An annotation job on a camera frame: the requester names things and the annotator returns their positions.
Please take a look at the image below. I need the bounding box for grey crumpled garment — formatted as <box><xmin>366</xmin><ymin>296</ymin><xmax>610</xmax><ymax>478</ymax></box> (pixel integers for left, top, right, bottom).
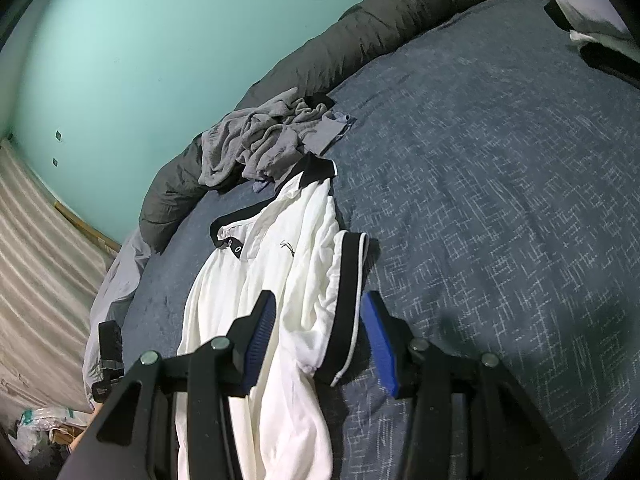
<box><xmin>198</xmin><ymin>88</ymin><xmax>356</xmax><ymax>188</ymax></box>

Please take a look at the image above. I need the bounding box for wooden frame by wall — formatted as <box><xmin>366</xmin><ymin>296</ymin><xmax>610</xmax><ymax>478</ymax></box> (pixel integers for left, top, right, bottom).
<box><xmin>53</xmin><ymin>200</ymin><xmax>120</xmax><ymax>254</ymax></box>

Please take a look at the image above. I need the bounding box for clutter on floor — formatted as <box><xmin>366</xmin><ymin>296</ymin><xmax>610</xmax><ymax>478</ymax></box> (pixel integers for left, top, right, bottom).
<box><xmin>9</xmin><ymin>408</ymin><xmax>91</xmax><ymax>465</ymax></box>

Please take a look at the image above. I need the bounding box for blue patterned bed sheet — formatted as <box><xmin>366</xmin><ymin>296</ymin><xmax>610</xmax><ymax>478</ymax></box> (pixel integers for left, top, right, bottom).
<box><xmin>119</xmin><ymin>0</ymin><xmax>640</xmax><ymax>480</ymax></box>

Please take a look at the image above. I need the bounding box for white polo shirt black trim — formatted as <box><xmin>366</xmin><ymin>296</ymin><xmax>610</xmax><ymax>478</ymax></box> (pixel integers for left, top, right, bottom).
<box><xmin>178</xmin><ymin>154</ymin><xmax>368</xmax><ymax>479</ymax></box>

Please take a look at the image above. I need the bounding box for person's left hand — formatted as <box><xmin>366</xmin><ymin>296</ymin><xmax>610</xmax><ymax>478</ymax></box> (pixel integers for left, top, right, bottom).
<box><xmin>68</xmin><ymin>403</ymin><xmax>103</xmax><ymax>453</ymax></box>

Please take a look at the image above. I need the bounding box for light grey blanket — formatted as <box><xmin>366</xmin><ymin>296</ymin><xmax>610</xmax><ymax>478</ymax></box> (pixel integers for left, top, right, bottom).
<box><xmin>82</xmin><ymin>228</ymin><xmax>152</xmax><ymax>408</ymax></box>

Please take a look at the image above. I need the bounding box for dark grey rolled duvet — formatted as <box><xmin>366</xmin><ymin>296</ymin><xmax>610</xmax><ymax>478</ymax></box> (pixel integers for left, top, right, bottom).
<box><xmin>139</xmin><ymin>0</ymin><xmax>486</xmax><ymax>252</ymax></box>

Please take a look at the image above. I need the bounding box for stack of folded clothes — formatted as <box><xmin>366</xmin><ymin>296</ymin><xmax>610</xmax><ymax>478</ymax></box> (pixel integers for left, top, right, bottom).
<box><xmin>544</xmin><ymin>0</ymin><xmax>639</xmax><ymax>88</ymax></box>

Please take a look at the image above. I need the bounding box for striped beige curtain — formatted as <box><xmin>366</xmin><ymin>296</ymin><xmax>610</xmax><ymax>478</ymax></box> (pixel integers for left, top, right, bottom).
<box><xmin>1</xmin><ymin>140</ymin><xmax>112</xmax><ymax>426</ymax></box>

